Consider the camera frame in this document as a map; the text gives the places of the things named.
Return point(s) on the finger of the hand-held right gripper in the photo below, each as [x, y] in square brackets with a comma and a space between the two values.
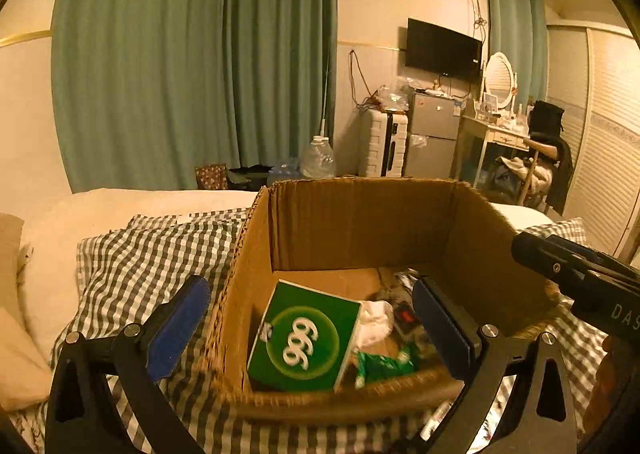
[610, 256]
[540, 254]

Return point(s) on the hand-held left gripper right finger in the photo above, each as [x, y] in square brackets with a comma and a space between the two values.
[440, 329]

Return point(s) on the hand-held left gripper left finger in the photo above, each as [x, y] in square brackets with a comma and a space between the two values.
[180, 329]

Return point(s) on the green carton box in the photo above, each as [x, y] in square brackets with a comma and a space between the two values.
[300, 334]

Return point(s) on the brown cardboard box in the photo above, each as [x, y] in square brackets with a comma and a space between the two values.
[350, 224]

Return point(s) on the black item with red label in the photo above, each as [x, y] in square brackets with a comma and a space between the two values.
[406, 318]

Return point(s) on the green foil packet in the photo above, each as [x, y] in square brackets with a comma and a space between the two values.
[385, 364]

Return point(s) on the white crumpled tissue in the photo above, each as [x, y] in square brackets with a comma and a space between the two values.
[375, 321]

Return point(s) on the grey checked blanket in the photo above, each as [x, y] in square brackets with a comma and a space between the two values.
[150, 254]

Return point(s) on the pile of clothes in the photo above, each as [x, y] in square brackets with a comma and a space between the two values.
[515, 168]

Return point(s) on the wooden chair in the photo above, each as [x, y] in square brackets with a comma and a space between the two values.
[545, 148]

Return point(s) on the white louvered wardrobe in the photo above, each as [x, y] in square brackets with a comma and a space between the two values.
[605, 133]

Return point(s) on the white dressing table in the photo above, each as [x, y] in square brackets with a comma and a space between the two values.
[500, 136]

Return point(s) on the black jacket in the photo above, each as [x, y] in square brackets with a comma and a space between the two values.
[547, 116]

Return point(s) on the patterned brown bag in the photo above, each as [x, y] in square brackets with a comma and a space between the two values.
[211, 177]

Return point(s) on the black bag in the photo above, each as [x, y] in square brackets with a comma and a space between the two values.
[250, 176]

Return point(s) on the silver fridge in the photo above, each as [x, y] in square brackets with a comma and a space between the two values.
[432, 123]

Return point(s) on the white oval mirror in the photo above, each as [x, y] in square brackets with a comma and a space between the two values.
[499, 76]

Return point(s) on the white suitcase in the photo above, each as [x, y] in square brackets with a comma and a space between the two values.
[372, 143]

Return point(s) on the clear water jug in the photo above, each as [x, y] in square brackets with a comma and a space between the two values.
[317, 161]

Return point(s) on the clear plastic bags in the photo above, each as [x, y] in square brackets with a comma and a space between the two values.
[390, 97]

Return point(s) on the narrow green curtain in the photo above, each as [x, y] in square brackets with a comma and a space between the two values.
[515, 33]

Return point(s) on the wide green curtain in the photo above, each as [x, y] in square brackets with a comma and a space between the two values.
[150, 58]

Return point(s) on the black wall television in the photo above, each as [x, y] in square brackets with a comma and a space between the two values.
[442, 48]

